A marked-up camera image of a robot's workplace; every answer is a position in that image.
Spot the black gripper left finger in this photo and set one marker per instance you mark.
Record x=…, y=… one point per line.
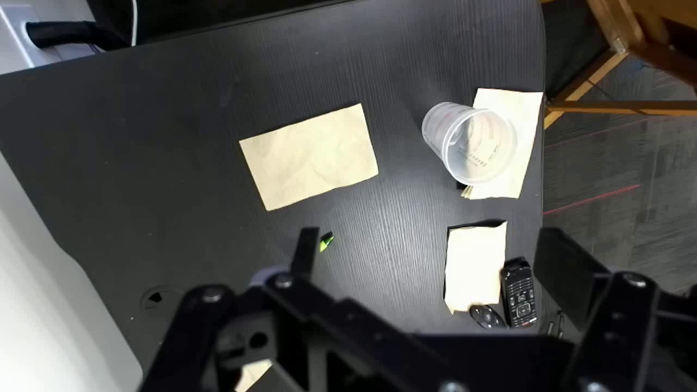
x=316, y=343

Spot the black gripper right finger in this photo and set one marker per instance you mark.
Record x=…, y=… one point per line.
x=635, y=336

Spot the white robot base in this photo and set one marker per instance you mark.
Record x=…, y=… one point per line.
x=55, y=331

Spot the clear plastic cup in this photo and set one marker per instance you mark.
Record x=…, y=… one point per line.
x=474, y=145

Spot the tan napkin under cup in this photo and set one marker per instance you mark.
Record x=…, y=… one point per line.
x=521, y=117

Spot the small black remote control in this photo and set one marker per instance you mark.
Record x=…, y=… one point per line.
x=520, y=293

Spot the black car key fob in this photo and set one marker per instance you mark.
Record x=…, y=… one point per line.
x=486, y=317

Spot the tan napkin near remotes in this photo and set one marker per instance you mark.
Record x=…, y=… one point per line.
x=474, y=262

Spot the tan napkin centre of table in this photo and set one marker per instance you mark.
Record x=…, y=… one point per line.
x=311, y=158

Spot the wooden easel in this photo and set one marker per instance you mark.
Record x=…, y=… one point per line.
x=654, y=31

